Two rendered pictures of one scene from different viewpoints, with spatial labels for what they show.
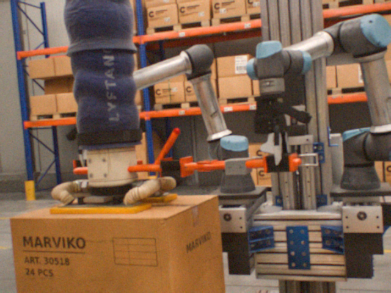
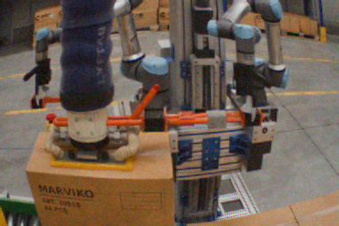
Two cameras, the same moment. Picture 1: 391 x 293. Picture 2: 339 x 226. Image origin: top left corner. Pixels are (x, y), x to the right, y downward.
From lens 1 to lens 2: 0.93 m
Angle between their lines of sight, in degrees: 32
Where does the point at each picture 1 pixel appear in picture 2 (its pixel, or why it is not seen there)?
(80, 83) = (74, 53)
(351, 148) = not seen: hidden behind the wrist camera
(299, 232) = (214, 143)
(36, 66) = not seen: outside the picture
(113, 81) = (102, 47)
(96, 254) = (104, 202)
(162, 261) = (166, 207)
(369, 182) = (263, 101)
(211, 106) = (131, 32)
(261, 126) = (241, 90)
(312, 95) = not seen: hidden behind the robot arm
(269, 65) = (248, 44)
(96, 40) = (94, 17)
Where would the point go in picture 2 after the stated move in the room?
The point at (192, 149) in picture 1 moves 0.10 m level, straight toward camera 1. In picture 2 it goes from (11, 17) to (11, 18)
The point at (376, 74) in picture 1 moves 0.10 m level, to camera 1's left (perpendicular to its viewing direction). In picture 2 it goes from (276, 33) to (262, 33)
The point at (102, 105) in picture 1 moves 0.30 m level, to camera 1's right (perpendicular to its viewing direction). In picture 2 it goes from (92, 71) to (172, 56)
